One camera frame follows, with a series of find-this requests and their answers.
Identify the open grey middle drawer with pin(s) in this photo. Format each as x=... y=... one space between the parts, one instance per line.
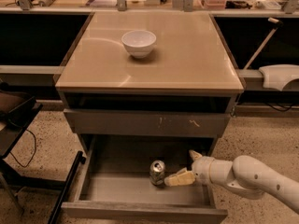
x=115 y=182

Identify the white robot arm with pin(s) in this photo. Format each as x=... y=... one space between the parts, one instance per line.
x=244 y=176

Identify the closed grey top drawer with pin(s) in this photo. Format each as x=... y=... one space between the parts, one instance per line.
x=136 y=123

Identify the silver green 7up can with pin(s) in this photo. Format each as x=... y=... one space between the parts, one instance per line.
x=157 y=173

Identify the grey drawer cabinet with counter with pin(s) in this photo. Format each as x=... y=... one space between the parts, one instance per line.
x=188 y=71

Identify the white stick with dark tip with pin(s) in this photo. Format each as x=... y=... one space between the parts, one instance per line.
x=276 y=24

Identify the black cart on left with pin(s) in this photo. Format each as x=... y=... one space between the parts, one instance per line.
x=18 y=109

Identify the white ceramic bowl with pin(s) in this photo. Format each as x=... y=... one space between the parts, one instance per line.
x=139 y=43

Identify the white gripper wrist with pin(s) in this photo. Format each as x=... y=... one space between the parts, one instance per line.
x=202 y=167

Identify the white curved shell part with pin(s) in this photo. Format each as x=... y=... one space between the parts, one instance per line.
x=278 y=76

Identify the grey metal railing frame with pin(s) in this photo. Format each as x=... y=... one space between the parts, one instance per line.
x=233 y=7

